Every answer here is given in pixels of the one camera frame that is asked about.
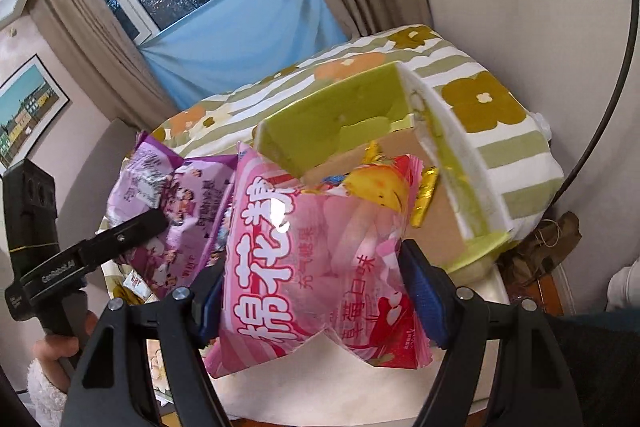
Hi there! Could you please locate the green cardboard box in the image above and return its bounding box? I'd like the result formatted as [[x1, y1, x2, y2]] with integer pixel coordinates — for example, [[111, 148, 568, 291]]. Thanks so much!
[[252, 61, 517, 274]]

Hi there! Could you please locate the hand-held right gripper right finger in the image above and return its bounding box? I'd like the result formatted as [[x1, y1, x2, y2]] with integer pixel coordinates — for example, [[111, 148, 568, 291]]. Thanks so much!
[[400, 239, 584, 427]]

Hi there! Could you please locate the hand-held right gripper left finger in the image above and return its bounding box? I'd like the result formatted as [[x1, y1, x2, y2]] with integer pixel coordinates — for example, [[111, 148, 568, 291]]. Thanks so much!
[[59, 263, 236, 427]]

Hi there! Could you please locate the black cable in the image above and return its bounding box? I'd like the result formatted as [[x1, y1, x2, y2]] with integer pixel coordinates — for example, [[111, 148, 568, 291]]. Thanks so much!
[[559, 0, 640, 188]]

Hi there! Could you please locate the framed street picture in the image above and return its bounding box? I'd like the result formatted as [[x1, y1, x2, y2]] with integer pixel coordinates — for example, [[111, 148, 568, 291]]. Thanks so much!
[[0, 54, 72, 174]]

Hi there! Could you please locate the white plastic bag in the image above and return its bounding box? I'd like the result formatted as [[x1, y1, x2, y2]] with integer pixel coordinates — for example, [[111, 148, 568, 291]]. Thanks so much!
[[606, 256, 640, 314]]

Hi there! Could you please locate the yellow snack packet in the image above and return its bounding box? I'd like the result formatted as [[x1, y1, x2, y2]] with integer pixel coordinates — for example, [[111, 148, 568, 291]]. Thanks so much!
[[320, 156, 422, 219]]

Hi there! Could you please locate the person's left forearm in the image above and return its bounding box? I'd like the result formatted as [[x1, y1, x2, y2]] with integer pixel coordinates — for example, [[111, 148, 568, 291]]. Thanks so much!
[[25, 359, 69, 427]]

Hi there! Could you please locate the cream floral bedsheet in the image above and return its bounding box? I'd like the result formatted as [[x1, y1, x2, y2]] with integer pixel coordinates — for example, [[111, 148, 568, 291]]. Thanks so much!
[[102, 217, 512, 420]]

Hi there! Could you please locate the gold wrapped candy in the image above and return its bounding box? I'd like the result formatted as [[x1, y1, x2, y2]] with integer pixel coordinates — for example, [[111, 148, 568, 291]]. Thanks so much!
[[412, 167, 442, 229]]

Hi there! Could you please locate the pink marshmallow bag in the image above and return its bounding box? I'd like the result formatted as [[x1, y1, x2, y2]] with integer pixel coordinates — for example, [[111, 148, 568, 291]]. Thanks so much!
[[202, 141, 434, 380]]

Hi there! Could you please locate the brown paper bag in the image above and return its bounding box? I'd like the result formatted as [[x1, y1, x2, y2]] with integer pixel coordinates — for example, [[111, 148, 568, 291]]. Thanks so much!
[[500, 211, 584, 289]]

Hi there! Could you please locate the person's left hand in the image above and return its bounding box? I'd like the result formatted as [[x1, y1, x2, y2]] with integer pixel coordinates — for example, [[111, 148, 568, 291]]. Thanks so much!
[[32, 311, 101, 394]]

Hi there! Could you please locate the striped floral blanket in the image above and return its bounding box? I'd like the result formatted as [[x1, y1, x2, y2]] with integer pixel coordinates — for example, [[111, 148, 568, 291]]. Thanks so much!
[[145, 24, 567, 244]]

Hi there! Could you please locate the purple snack bag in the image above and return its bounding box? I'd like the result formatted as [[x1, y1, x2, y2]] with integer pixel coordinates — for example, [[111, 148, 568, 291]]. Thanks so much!
[[106, 130, 242, 304]]

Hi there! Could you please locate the blue cloth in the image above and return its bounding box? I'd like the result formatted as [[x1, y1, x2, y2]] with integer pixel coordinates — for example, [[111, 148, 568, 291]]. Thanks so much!
[[139, 0, 352, 108]]

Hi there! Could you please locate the dark cloth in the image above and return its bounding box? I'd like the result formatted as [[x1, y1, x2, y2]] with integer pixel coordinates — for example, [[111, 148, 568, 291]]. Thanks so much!
[[550, 307, 640, 427]]

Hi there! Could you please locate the small red white packet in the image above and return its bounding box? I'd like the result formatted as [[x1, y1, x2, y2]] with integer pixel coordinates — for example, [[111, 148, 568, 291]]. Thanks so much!
[[112, 271, 152, 309]]

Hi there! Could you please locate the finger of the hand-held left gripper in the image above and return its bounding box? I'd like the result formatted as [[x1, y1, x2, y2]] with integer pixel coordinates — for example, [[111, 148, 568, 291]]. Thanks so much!
[[59, 209, 169, 279]]

